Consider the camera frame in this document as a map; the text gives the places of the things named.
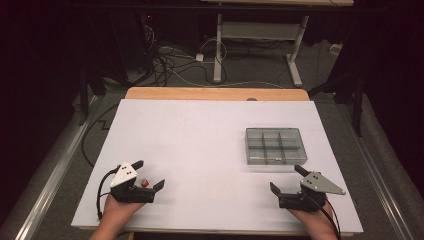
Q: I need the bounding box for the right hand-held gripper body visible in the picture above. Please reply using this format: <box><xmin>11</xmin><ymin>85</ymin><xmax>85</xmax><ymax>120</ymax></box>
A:
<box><xmin>278</xmin><ymin>171</ymin><xmax>347</xmax><ymax>213</ymax></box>

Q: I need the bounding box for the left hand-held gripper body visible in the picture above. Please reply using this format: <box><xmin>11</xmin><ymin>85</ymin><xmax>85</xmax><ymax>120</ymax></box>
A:
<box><xmin>109</xmin><ymin>161</ymin><xmax>156</xmax><ymax>205</ymax></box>

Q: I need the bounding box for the clear grey compartment box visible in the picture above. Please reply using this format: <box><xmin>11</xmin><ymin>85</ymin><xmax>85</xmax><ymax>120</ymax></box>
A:
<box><xmin>245</xmin><ymin>127</ymin><xmax>308</xmax><ymax>166</ymax></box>

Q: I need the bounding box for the person's left hand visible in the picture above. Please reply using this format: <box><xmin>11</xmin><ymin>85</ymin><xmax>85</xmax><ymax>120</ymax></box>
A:
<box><xmin>103</xmin><ymin>194</ymin><xmax>145</xmax><ymax>225</ymax></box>

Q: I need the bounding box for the person's right hand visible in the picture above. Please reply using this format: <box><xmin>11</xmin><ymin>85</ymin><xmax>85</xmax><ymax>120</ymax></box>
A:
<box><xmin>288</xmin><ymin>201</ymin><xmax>336</xmax><ymax>231</ymax></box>

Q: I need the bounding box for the black metal stand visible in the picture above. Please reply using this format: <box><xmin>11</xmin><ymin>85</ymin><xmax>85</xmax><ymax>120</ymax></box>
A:
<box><xmin>308</xmin><ymin>63</ymin><xmax>366</xmax><ymax>138</ymax></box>
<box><xmin>77</xmin><ymin>63</ymin><xmax>108</xmax><ymax>127</ymax></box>

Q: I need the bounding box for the wooden table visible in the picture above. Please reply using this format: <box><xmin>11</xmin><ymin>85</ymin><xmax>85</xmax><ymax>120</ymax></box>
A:
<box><xmin>79</xmin><ymin>86</ymin><xmax>354</xmax><ymax>238</ymax></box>

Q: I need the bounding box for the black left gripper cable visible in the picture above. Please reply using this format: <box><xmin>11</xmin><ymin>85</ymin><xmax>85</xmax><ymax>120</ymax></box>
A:
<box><xmin>95</xmin><ymin>165</ymin><xmax>122</xmax><ymax>220</ymax></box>

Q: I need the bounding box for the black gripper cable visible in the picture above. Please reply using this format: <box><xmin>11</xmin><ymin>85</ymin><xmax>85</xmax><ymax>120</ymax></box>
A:
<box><xmin>95</xmin><ymin>165</ymin><xmax>122</xmax><ymax>220</ymax></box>
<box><xmin>307</xmin><ymin>194</ymin><xmax>342</xmax><ymax>240</ymax></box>

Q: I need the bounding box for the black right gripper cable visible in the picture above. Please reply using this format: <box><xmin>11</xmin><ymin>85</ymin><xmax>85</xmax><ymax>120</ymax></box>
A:
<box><xmin>307</xmin><ymin>194</ymin><xmax>342</xmax><ymax>240</ymax></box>

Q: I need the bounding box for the black floor cable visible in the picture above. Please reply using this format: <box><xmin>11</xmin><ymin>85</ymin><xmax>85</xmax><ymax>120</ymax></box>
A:
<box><xmin>80</xmin><ymin>102</ymin><xmax>120</xmax><ymax>168</ymax></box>

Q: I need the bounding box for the tangle of black floor cables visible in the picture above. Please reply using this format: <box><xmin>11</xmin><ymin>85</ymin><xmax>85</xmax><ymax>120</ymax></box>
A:
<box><xmin>134</xmin><ymin>23</ymin><xmax>231</xmax><ymax>88</ymax></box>

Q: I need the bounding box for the white floor cable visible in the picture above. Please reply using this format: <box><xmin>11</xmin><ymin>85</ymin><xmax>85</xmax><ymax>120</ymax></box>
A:
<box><xmin>159</xmin><ymin>38</ymin><xmax>284</xmax><ymax>90</ymax></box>

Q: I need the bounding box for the white metal desk frame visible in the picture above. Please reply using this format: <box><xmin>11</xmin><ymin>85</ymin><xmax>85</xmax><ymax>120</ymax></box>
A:
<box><xmin>201</xmin><ymin>0</ymin><xmax>355</xmax><ymax>88</ymax></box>

